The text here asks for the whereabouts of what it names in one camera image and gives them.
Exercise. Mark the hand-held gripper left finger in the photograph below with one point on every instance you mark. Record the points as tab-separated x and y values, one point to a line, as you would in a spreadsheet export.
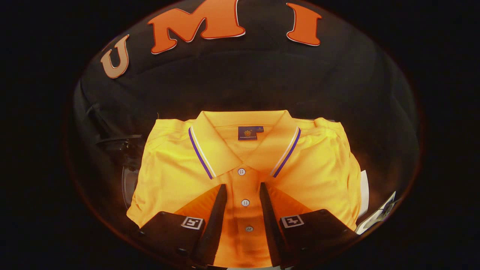
216	225

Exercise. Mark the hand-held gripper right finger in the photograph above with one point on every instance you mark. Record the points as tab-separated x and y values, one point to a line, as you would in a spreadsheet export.
270	225

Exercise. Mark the yellow polo shirt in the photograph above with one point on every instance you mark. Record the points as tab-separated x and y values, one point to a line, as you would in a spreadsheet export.
318	168

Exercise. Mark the white paper sheet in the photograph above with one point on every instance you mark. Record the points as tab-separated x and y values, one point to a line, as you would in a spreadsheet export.
363	191

